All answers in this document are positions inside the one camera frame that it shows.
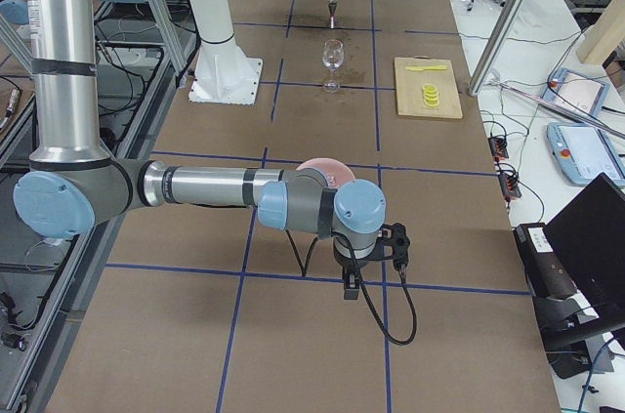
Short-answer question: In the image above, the near blue teach pendant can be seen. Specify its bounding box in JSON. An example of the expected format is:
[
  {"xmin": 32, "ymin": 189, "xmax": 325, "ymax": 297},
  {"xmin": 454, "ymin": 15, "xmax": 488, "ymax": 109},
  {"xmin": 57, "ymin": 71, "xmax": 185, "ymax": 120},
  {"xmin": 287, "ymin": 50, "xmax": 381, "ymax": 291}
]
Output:
[{"xmin": 546, "ymin": 122, "xmax": 624, "ymax": 187}]

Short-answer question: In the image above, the aluminium frame post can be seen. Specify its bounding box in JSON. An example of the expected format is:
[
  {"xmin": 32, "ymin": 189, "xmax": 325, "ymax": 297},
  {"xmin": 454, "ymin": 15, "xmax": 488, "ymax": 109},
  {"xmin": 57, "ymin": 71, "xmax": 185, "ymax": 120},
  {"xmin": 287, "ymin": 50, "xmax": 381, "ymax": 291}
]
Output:
[{"xmin": 468, "ymin": 0, "xmax": 524, "ymax": 97}]

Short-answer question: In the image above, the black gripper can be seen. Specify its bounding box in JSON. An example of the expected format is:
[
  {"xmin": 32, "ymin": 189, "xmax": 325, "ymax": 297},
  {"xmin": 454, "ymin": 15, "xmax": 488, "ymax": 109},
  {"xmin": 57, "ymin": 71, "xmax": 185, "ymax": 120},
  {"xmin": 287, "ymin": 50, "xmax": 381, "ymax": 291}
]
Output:
[{"xmin": 333, "ymin": 240, "xmax": 385, "ymax": 300}]

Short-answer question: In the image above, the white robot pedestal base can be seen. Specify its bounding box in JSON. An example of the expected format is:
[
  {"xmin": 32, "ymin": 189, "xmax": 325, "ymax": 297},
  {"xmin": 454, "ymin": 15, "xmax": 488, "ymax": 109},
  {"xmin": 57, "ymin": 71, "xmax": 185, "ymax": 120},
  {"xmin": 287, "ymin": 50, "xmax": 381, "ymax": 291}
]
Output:
[{"xmin": 188, "ymin": 0, "xmax": 263, "ymax": 105}]

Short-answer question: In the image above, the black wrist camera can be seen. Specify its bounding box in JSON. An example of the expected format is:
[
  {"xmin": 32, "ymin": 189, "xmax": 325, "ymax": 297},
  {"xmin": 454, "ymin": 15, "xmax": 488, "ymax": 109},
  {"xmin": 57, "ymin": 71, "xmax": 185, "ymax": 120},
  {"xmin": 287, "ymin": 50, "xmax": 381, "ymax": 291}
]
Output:
[{"xmin": 377, "ymin": 223, "xmax": 410, "ymax": 281}]

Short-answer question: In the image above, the blue teach pendant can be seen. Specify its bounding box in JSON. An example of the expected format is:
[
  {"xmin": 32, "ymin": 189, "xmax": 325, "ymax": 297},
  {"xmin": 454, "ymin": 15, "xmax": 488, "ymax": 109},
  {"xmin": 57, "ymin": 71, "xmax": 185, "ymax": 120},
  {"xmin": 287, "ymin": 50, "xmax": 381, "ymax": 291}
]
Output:
[
  {"xmin": 546, "ymin": 122, "xmax": 624, "ymax": 187},
  {"xmin": 542, "ymin": 68, "xmax": 609, "ymax": 116}
]

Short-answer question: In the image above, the yellow plastic knife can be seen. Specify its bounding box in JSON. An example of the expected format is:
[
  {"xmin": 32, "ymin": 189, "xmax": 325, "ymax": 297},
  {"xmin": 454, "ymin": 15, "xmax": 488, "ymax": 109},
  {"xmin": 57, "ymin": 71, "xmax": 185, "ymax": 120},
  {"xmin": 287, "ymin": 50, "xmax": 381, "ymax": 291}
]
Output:
[{"xmin": 404, "ymin": 64, "xmax": 448, "ymax": 72}]

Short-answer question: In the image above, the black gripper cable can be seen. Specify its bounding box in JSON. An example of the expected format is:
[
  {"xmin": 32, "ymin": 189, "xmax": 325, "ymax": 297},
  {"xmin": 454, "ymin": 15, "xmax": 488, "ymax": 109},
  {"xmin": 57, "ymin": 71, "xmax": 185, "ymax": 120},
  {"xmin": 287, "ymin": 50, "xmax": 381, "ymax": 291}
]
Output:
[{"xmin": 285, "ymin": 229, "xmax": 419, "ymax": 347}]

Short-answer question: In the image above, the clear wine glass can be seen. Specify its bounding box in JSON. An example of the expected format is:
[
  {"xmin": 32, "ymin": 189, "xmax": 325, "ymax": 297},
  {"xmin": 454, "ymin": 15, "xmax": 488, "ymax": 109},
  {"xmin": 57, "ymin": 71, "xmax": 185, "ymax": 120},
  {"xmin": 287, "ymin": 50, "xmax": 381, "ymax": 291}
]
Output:
[{"xmin": 322, "ymin": 39, "xmax": 344, "ymax": 93}]

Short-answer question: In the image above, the far blue teach pendant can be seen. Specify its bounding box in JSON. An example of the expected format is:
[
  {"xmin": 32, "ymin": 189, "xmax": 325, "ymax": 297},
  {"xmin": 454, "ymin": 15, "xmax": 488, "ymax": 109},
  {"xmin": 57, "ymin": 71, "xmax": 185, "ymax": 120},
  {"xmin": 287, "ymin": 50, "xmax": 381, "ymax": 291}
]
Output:
[{"xmin": 542, "ymin": 68, "xmax": 609, "ymax": 116}]

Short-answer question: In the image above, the pink bowl of ice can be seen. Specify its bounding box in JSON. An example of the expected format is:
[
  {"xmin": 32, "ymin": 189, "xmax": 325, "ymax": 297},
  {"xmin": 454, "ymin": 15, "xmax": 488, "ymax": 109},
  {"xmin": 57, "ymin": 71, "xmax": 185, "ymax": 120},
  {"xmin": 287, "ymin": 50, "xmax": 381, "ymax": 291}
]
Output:
[{"xmin": 297, "ymin": 157, "xmax": 355, "ymax": 189}]

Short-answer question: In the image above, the steel cocktail jigger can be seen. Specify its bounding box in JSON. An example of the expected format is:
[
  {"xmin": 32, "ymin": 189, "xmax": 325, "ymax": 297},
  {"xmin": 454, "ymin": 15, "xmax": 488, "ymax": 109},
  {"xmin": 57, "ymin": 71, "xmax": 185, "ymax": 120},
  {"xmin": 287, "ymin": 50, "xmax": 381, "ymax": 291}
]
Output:
[{"xmin": 328, "ymin": 0, "xmax": 338, "ymax": 29}]

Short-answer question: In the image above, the bamboo cutting board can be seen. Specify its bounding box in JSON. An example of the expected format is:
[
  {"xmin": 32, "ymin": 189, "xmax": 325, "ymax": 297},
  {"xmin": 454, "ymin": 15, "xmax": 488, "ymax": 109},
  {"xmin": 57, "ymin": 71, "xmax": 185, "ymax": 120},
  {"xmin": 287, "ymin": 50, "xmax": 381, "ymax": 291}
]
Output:
[{"xmin": 394, "ymin": 57, "xmax": 463, "ymax": 120}]

